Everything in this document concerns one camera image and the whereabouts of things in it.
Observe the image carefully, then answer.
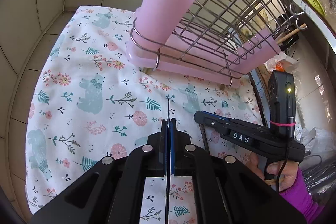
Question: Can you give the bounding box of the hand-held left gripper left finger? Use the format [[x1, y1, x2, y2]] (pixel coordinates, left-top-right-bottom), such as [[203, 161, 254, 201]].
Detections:
[[30, 119, 167, 224]]

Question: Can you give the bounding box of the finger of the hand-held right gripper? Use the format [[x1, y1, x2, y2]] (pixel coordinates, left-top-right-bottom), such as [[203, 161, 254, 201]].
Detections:
[[194, 111, 237, 138]]

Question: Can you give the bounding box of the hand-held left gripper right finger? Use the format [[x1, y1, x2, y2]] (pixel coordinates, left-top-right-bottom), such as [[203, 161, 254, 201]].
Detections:
[[170, 118, 307, 224]]

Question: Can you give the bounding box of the thin dark chopstick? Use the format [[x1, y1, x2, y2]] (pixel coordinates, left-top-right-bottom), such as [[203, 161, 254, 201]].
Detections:
[[165, 98, 171, 224]]

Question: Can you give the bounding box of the pink plastic utensil cup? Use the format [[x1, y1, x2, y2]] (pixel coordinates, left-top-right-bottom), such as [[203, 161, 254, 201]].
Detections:
[[135, 0, 208, 46]]

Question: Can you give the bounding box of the person's right forearm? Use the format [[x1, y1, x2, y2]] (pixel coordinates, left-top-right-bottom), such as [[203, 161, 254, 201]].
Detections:
[[278, 168, 326, 224]]

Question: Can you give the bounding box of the person's right hand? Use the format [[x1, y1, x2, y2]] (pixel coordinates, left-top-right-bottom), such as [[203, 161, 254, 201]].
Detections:
[[248, 152, 300, 193]]

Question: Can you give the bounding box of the white plastic bag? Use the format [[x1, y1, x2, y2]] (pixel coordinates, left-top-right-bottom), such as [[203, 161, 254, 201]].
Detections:
[[294, 124, 336, 161]]

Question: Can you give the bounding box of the pink plastic drip tray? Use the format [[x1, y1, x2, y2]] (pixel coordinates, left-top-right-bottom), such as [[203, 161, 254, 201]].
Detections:
[[125, 29, 281, 88]]

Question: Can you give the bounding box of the black plastic bag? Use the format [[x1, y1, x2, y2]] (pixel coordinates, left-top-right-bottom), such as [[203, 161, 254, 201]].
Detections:
[[299, 156, 336, 205]]

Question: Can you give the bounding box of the orange and white package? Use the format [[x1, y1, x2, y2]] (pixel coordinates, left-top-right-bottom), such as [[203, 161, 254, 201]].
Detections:
[[264, 53, 300, 75]]

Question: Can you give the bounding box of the black hanging utensil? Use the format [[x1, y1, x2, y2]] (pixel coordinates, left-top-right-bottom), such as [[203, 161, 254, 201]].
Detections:
[[276, 14, 300, 49]]

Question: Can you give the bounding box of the floral bear print cloth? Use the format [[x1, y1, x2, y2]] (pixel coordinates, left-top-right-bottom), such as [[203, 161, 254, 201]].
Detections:
[[25, 5, 263, 224]]

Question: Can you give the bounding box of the green plastic basket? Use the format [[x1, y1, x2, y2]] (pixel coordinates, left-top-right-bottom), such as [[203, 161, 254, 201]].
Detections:
[[297, 0, 326, 17]]

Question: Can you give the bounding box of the black cable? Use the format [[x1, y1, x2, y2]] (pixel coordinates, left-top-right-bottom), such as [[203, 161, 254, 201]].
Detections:
[[276, 116, 296, 191]]

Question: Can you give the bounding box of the metal wire dish rack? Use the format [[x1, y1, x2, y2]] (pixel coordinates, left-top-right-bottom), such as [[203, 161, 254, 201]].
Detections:
[[130, 0, 307, 88]]

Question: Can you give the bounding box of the wooden utensil handle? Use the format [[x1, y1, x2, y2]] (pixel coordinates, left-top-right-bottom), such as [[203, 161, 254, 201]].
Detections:
[[276, 23, 307, 45]]

